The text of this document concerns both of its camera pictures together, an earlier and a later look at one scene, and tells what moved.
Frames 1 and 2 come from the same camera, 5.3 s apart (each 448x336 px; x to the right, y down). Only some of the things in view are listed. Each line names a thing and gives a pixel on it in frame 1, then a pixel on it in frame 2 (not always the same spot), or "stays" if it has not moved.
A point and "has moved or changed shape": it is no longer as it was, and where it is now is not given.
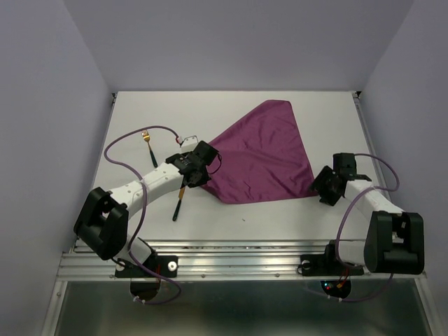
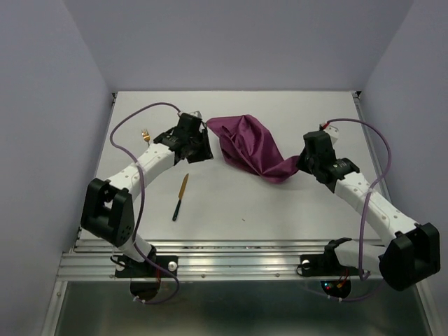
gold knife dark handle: x=180 y=195 stays
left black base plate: x=166 y=266 stays
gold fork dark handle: x=146 y=137 stays
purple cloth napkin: x=262 y=157 has moved or changed shape
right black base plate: x=326 y=265 stays
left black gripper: x=205 y=178 → x=204 y=152
